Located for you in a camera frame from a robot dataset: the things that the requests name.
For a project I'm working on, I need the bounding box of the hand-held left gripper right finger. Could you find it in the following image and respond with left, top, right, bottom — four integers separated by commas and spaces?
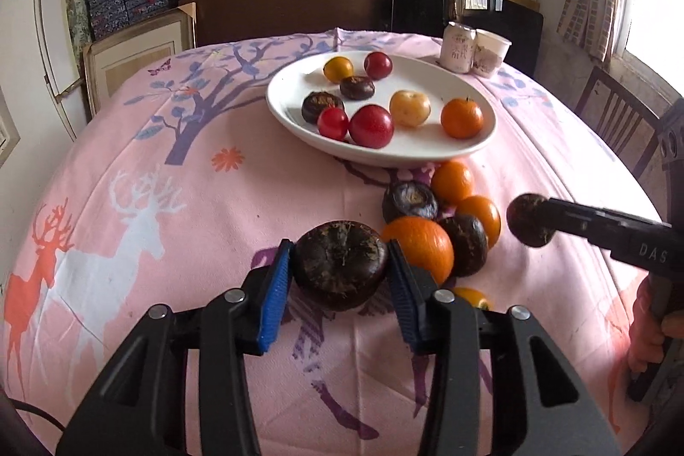
386, 239, 623, 456

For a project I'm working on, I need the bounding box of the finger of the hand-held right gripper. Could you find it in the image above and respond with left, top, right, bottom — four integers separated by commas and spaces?
537, 198, 684, 275

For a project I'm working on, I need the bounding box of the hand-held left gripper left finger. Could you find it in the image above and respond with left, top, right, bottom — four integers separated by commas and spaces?
56, 238, 295, 456

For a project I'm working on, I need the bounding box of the dark water chestnut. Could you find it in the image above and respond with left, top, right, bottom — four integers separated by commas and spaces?
289, 220, 389, 312
301, 92, 345, 124
438, 214, 489, 277
381, 181, 439, 224
340, 75, 376, 101
506, 193, 557, 250

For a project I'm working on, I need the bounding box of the white plate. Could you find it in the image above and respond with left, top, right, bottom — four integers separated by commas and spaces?
265, 51, 498, 167

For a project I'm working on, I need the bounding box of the large red cherry tomato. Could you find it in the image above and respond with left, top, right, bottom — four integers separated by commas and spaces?
348, 104, 395, 150

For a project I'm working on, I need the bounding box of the orange mandarin with stem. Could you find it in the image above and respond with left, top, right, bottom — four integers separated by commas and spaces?
440, 97, 484, 139

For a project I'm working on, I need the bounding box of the small red cherry tomato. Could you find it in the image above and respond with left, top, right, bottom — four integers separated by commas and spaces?
317, 106, 350, 140

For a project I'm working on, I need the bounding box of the pale yellow round fruit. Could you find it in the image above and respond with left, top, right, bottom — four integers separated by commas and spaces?
389, 90, 431, 128

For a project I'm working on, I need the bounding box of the small yellow-orange citrus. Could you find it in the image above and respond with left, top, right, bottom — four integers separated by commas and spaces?
323, 55, 354, 82

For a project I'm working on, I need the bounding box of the person's right hand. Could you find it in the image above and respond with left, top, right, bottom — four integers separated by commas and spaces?
626, 279, 684, 374

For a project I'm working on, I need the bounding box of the large orange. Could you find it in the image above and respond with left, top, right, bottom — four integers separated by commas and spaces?
380, 215, 455, 286

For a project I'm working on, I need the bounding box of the dark wooden slatted chair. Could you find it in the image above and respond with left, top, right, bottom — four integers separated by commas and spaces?
574, 65, 663, 182

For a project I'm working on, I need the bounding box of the large yellow-orange citrus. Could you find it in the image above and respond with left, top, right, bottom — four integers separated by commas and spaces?
451, 287, 493, 312

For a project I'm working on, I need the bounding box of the small orange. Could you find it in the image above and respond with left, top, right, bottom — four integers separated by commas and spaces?
430, 160, 475, 206
455, 195, 502, 248

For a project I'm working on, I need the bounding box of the black matte panel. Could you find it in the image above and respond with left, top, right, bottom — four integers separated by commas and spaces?
460, 0, 545, 80

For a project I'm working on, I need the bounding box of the pink deer print tablecloth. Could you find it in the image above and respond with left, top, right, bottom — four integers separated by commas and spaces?
0, 27, 669, 456

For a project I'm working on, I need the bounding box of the white paper cup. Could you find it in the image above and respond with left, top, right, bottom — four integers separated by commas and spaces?
470, 29, 513, 79

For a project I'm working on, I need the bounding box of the white drink can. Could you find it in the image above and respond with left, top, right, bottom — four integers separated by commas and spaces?
440, 21, 478, 73

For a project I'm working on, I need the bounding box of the beige framed panel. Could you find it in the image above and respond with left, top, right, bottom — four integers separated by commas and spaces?
81, 2, 198, 118

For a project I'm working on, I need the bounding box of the black glossy panel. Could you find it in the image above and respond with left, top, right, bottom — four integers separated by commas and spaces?
392, 0, 457, 35

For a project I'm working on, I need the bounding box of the brown wooden board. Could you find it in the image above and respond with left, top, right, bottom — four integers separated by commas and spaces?
179, 0, 396, 48

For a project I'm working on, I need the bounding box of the white framed window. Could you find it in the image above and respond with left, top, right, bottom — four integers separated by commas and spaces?
0, 87, 22, 168

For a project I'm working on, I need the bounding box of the white leaning door panel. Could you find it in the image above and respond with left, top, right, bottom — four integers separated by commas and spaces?
33, 0, 86, 141

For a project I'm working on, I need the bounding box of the black cable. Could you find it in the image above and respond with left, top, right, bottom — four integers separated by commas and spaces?
0, 397, 65, 430

